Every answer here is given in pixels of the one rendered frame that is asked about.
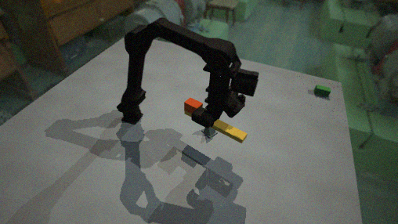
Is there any small green block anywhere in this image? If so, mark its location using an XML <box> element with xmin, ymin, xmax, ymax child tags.
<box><xmin>313</xmin><ymin>85</ymin><xmax>331</xmax><ymax>96</ymax></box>

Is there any yellow long bar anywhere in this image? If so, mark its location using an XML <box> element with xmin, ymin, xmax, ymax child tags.
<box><xmin>184</xmin><ymin>98</ymin><xmax>247</xmax><ymax>143</ymax></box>

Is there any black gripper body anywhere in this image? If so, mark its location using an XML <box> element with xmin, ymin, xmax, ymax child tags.
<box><xmin>191</xmin><ymin>86</ymin><xmax>232</xmax><ymax>128</ymax></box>

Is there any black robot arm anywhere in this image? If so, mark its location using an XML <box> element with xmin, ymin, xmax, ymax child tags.
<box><xmin>117</xmin><ymin>18</ymin><xmax>259</xmax><ymax>125</ymax></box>

